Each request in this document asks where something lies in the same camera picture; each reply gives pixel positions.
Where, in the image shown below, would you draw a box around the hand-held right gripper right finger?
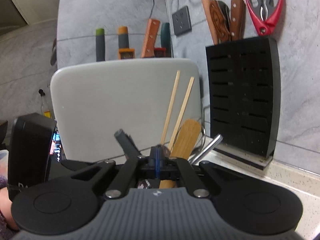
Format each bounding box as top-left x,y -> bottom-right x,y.
158,146 -> 243,198

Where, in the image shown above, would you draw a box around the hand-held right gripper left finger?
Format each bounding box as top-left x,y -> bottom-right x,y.
71,146 -> 157,198

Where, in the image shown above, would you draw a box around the dark grey handled peeler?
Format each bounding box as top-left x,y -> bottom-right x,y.
114,129 -> 142,159

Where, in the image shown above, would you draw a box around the wooden spatula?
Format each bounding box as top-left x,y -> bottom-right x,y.
159,119 -> 202,189

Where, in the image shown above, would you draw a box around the smartphone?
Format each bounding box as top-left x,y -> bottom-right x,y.
49,132 -> 62,161

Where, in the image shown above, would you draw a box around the oil bottle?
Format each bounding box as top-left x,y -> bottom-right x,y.
38,89 -> 53,119

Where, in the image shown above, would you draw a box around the grey knife block tray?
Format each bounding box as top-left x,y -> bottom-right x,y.
212,147 -> 273,171

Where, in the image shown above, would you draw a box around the white cutting board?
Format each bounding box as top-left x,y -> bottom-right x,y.
50,57 -> 203,163

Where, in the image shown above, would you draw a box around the black knife block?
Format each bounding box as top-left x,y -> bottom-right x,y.
205,36 -> 282,158

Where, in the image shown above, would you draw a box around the beige cabinet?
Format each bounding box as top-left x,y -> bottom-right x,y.
0,0 -> 63,26

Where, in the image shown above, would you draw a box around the wooden rolling pin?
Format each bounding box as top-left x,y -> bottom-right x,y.
196,0 -> 220,45

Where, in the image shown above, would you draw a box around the red kitchen scissors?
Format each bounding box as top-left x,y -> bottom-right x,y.
244,0 -> 286,37

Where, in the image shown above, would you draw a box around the grey utensil handle green tip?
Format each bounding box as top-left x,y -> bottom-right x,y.
95,28 -> 106,62

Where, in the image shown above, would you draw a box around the grey utensil handle orange tip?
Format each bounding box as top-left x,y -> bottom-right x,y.
118,26 -> 136,60

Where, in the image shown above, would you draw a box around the teal handled utensil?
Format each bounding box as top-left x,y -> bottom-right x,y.
154,22 -> 172,58

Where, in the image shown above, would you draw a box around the grey wall socket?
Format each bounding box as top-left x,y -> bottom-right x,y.
172,5 -> 193,37

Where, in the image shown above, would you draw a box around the patterned wooden handled knife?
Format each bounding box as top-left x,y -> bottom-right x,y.
209,0 -> 232,44

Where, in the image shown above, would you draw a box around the wooden knife handles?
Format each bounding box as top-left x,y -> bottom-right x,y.
230,0 -> 247,41

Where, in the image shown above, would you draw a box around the black cable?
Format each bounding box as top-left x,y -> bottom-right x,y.
149,0 -> 156,22

